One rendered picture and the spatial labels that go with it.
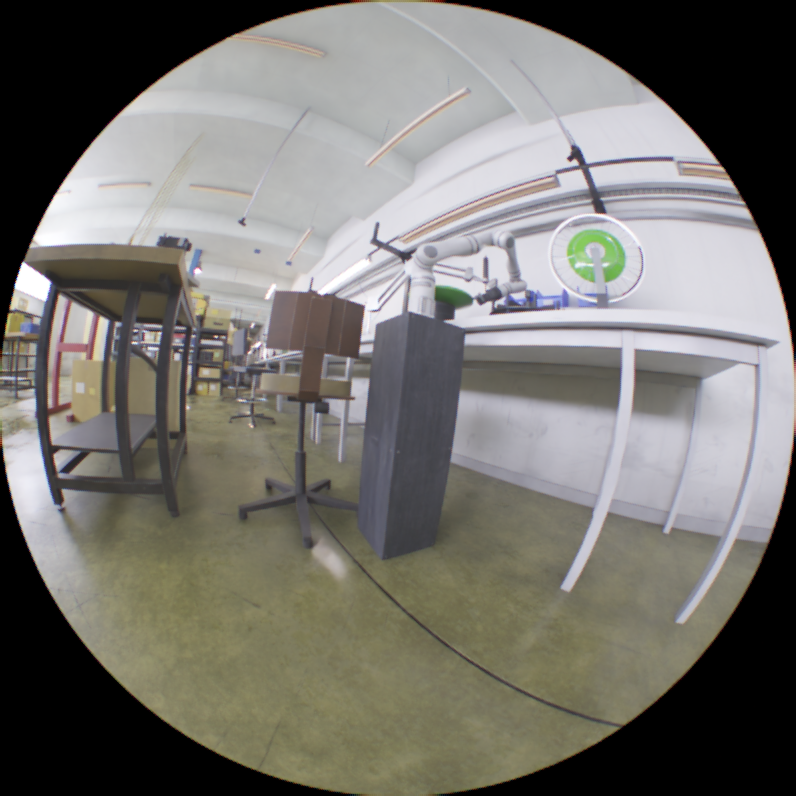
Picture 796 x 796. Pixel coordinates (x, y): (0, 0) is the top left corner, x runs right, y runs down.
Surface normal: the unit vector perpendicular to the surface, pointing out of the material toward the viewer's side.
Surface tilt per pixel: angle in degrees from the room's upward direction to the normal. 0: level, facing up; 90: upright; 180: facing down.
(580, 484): 90
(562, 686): 0
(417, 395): 90
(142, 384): 90
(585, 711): 0
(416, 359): 90
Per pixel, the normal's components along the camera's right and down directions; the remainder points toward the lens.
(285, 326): 0.15, 0.07
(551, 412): -0.77, -0.05
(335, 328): 0.52, 0.10
